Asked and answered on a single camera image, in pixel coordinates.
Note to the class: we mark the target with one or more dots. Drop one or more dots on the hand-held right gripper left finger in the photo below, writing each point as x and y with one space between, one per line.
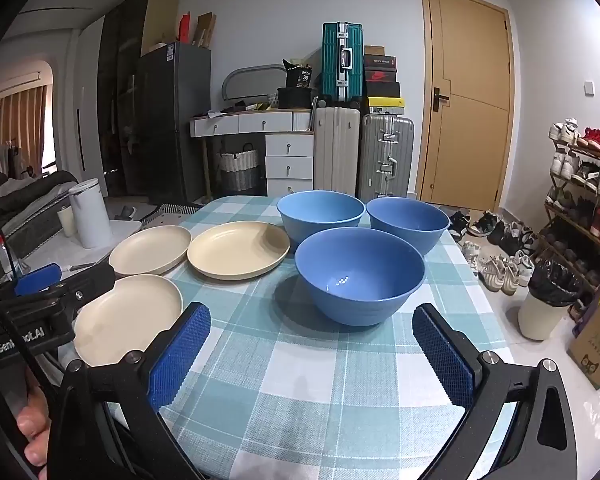
180 355

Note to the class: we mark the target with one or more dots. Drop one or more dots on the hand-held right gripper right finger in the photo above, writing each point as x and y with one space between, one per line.
445 355

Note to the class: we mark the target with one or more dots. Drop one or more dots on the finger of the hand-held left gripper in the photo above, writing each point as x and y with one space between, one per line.
82 287
37 278

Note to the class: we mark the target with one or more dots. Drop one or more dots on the cream round plate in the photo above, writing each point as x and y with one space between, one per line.
150 250
127 322
238 250

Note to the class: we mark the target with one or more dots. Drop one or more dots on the blue bowl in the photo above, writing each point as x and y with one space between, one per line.
321 215
360 275
407 222

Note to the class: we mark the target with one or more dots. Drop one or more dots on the person's left hand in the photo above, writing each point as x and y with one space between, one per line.
32 422

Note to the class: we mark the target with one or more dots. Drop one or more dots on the black pen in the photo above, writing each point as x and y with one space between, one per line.
82 266

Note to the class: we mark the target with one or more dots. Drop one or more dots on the cream cup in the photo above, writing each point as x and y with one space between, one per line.
66 221

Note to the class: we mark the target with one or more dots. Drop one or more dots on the white thermos kettle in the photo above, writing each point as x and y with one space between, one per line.
87 215

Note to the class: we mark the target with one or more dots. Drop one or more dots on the black quilted bag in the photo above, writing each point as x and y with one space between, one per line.
25 205

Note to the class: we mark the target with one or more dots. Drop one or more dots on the small grey object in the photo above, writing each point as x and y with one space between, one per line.
125 211

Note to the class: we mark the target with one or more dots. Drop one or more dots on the cluster of worn sneakers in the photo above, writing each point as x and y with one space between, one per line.
495 272

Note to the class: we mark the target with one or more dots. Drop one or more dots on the white bin with black bag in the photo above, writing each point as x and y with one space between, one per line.
542 310

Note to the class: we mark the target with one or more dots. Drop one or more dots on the teal white checked tablecloth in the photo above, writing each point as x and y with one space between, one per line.
290 385

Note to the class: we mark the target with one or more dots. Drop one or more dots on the cardboard box with cat print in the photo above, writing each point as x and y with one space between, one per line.
597 350

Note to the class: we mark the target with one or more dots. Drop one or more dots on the brown striped curtain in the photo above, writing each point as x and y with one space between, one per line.
15 115

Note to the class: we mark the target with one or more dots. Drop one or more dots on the purple carton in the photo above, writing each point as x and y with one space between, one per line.
597 290

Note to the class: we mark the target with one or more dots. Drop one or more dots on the dark shoe rack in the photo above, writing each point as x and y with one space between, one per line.
560 232

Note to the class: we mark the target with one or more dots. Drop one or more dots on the white cabinet panel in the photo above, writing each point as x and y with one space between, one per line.
87 100

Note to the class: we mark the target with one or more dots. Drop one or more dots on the dark grey fridge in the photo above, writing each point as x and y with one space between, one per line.
170 120

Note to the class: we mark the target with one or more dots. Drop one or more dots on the grey wicker basket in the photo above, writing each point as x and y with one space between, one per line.
237 170

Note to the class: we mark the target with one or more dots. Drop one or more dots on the silver suitcase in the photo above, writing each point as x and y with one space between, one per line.
386 157

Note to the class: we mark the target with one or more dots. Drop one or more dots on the white drawer dresser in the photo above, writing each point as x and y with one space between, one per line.
288 165

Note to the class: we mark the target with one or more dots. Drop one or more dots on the beige suitcase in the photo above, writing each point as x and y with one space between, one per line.
336 150

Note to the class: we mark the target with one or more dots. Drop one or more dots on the shoe rack with shoes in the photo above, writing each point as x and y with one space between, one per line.
565 132

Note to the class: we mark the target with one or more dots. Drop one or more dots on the yellow black shoe box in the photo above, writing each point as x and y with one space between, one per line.
384 106

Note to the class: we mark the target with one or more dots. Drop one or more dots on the grey framed mirror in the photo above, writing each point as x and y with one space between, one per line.
252 82

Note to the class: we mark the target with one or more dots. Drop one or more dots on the red packet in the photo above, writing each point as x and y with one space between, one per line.
184 27

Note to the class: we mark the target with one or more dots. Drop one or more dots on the large flat cardboard box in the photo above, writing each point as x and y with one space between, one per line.
157 17

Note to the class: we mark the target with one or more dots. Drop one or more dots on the black bucket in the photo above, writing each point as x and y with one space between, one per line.
295 97

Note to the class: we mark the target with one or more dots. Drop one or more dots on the dark red shoe box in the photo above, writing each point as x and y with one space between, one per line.
381 77

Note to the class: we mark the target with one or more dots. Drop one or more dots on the small cardboard box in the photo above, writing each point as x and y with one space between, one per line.
205 30

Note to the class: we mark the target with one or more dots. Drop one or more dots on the wooden door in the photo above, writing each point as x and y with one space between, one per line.
467 60

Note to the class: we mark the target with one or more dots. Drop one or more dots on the black red shoe box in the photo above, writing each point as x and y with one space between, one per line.
380 64

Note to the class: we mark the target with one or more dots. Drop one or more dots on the black printed bag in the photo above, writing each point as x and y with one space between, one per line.
300 77

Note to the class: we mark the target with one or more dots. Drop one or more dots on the teal suitcase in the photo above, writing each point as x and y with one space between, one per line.
342 62

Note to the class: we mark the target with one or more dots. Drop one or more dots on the brown shoe box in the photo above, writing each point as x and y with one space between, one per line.
374 50

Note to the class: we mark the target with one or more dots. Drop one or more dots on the white wall switch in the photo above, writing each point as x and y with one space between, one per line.
588 88

